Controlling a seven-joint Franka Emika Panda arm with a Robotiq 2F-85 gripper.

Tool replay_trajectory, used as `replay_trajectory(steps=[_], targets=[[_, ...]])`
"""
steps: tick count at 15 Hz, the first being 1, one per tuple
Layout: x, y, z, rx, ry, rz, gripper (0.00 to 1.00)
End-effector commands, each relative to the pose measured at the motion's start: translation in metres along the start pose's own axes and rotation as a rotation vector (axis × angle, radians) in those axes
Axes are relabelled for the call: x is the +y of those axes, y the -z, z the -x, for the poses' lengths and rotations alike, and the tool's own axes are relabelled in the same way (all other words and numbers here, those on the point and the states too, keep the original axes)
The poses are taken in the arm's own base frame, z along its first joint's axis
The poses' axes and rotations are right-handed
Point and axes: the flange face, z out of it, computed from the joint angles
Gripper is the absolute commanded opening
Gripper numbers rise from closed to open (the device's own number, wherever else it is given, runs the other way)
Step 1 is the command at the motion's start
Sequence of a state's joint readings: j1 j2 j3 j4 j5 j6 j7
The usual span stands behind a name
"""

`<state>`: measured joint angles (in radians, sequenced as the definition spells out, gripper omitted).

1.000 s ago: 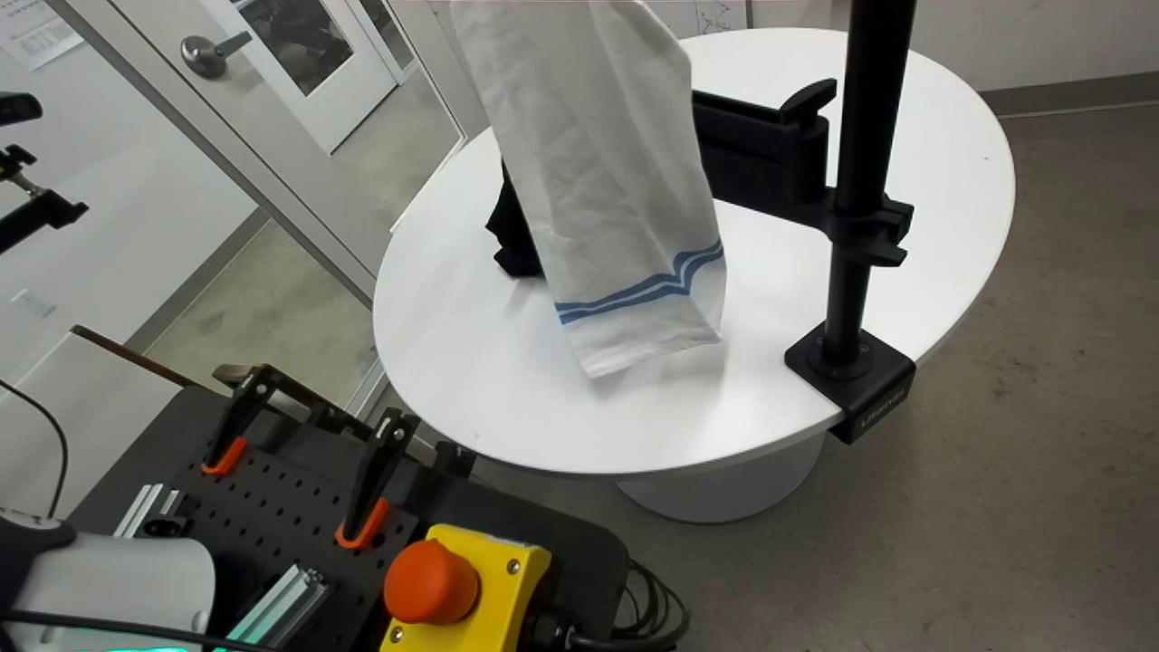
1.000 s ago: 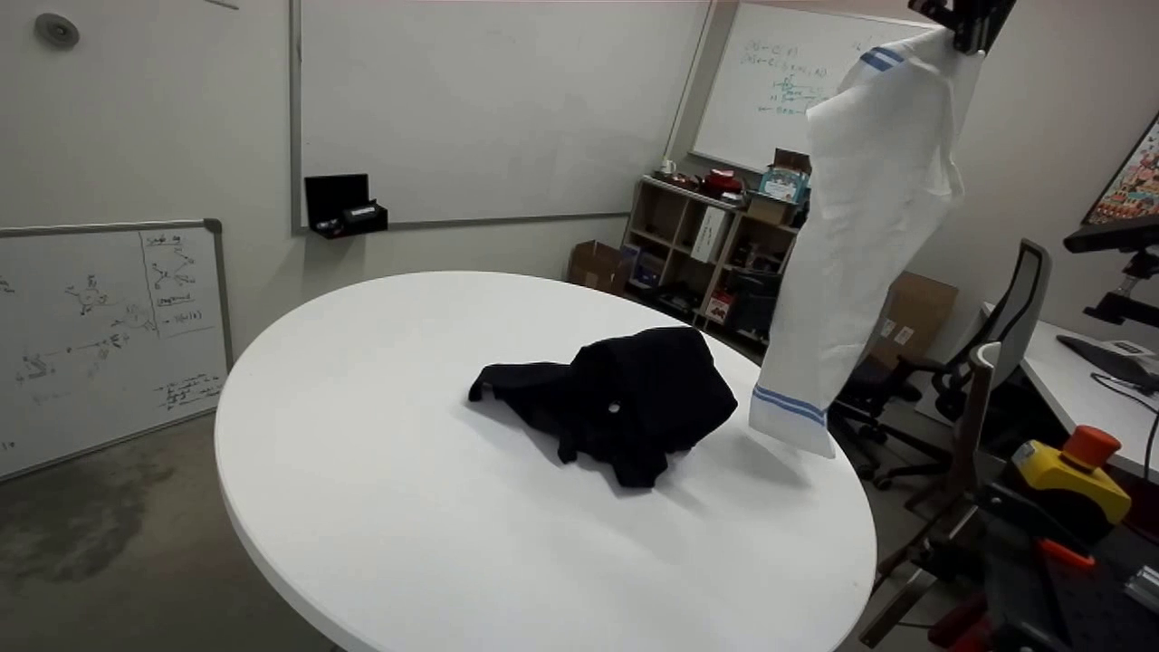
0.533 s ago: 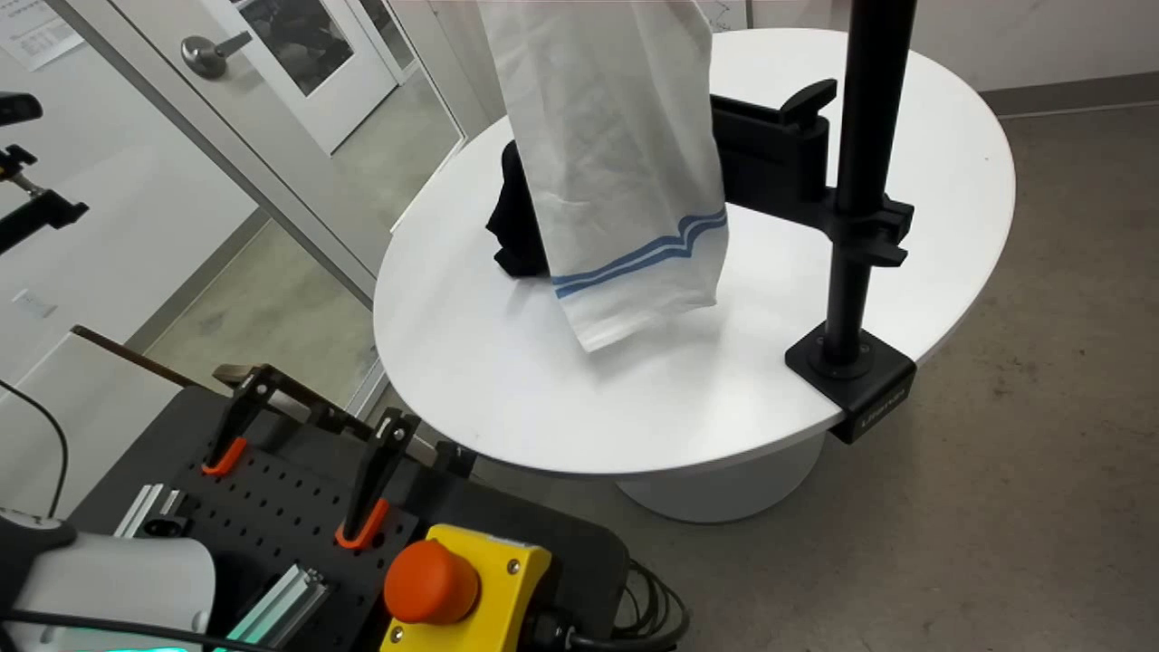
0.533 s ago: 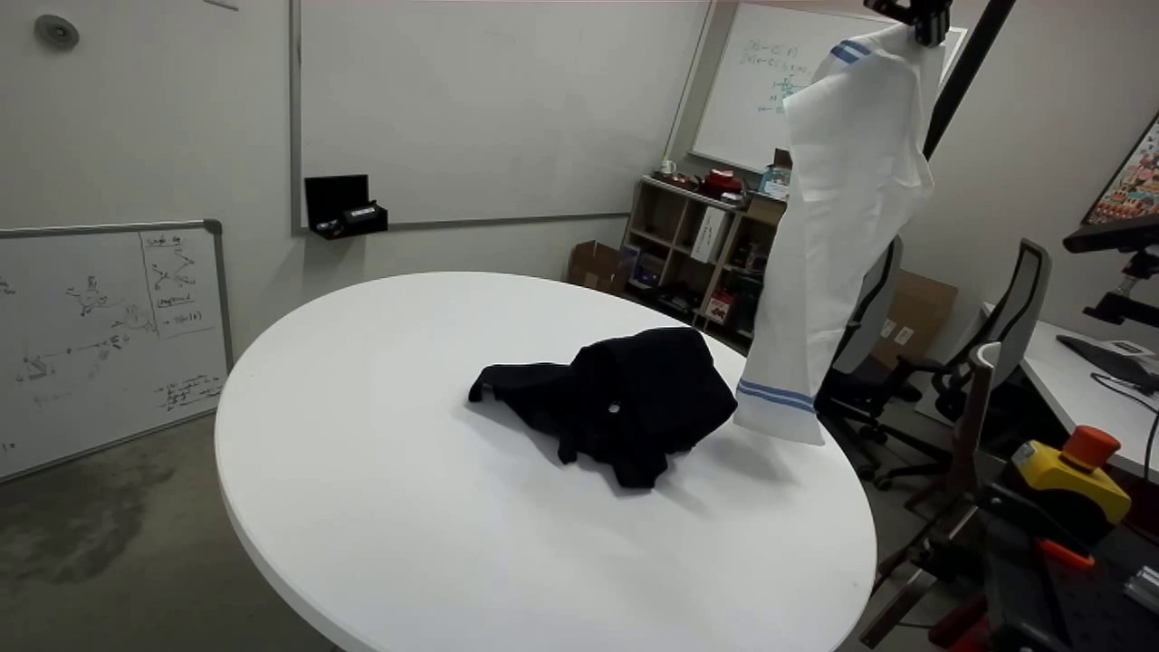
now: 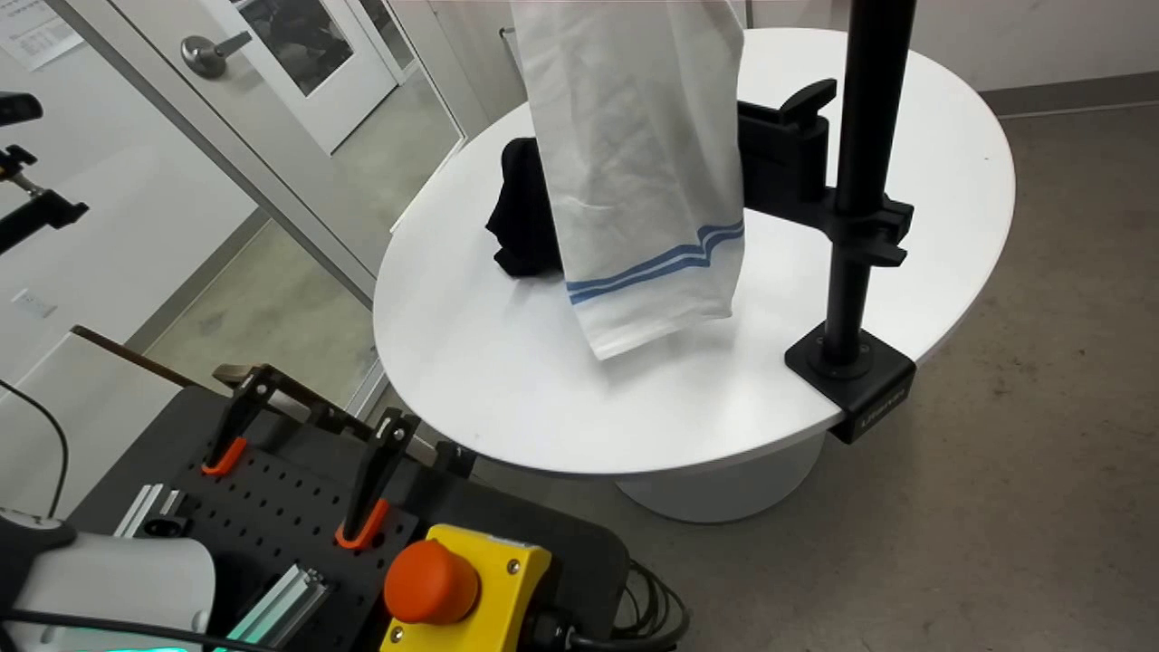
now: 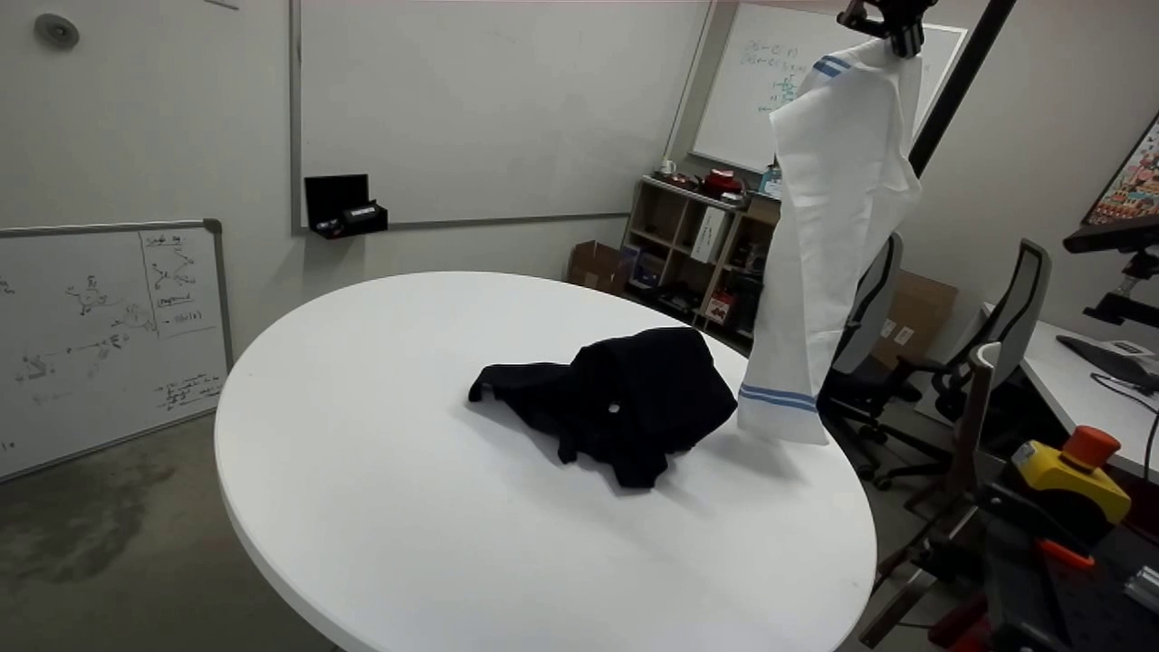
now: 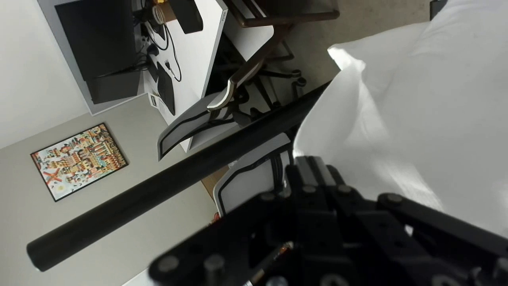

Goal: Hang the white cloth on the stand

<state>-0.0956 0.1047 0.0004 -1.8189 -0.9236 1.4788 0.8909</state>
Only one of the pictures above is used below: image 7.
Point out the white desk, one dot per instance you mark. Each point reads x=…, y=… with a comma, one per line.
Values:
x=204, y=48

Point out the grey office chair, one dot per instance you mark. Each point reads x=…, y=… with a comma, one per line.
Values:
x=185, y=128

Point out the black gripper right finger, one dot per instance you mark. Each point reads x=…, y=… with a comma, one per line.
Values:
x=339, y=196

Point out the black monitor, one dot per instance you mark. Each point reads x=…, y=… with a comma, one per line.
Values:
x=101, y=42

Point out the white cloth with blue stripes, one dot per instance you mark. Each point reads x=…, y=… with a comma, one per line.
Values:
x=423, y=121

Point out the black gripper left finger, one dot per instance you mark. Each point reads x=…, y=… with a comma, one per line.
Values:
x=306, y=185

